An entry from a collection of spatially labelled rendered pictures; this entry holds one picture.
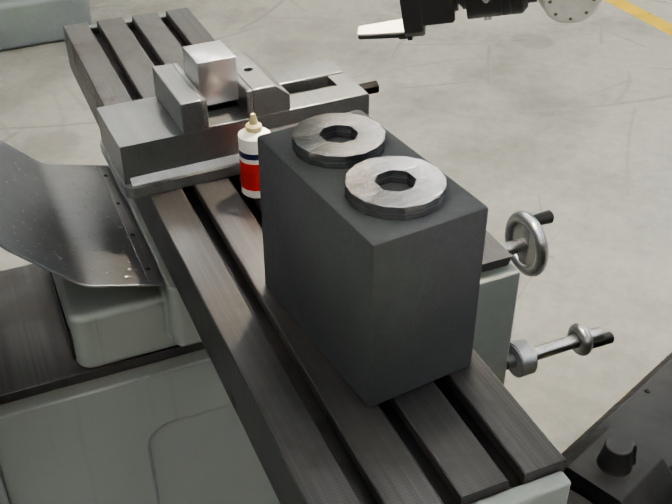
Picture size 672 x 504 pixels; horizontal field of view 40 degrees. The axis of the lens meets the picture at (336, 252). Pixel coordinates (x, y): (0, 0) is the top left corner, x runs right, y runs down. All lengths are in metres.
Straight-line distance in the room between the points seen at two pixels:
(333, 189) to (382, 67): 2.99
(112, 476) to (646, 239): 1.93
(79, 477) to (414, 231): 0.73
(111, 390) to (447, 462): 0.56
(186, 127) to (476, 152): 2.12
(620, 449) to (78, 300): 0.73
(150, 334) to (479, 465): 0.54
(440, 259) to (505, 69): 3.06
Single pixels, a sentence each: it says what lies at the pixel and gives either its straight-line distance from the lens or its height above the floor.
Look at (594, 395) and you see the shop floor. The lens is 2.31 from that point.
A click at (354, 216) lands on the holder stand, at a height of 1.12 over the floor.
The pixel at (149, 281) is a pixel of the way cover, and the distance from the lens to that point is 1.16.
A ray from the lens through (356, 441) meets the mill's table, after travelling 0.85.
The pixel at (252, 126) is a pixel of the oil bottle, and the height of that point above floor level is 1.03.
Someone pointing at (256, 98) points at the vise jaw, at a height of 1.03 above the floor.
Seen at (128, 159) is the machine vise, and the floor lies 0.98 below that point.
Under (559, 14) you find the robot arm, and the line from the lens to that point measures 1.13.
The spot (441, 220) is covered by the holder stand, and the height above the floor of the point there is 1.12.
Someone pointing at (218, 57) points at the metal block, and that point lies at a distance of 1.20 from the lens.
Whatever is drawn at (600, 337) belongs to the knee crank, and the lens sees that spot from 1.65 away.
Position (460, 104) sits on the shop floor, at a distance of 3.53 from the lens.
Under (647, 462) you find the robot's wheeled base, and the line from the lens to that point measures 1.33.
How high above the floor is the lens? 1.55
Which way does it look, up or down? 35 degrees down
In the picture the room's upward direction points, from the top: straight up
